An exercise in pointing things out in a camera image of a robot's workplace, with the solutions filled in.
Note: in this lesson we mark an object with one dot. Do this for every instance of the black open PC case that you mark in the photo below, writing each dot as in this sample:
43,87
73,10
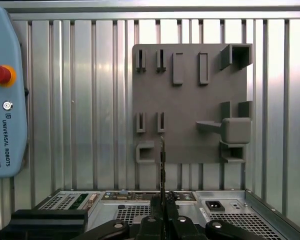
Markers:
110,208

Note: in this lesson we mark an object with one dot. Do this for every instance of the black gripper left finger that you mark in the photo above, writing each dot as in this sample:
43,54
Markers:
150,230

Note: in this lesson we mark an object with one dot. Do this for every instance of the pale blue teach pendant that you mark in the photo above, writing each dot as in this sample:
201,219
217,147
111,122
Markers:
12,75

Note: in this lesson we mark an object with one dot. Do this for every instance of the grey plastic parts rack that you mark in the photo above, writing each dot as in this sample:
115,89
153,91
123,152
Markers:
190,100

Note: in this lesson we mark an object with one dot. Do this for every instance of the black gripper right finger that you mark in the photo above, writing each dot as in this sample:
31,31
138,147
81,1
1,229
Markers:
182,230

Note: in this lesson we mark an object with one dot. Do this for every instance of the blue RAM stick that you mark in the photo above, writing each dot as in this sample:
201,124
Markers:
162,162

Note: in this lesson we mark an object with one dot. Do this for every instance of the grey power supply unit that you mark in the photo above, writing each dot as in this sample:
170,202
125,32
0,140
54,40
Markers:
237,201

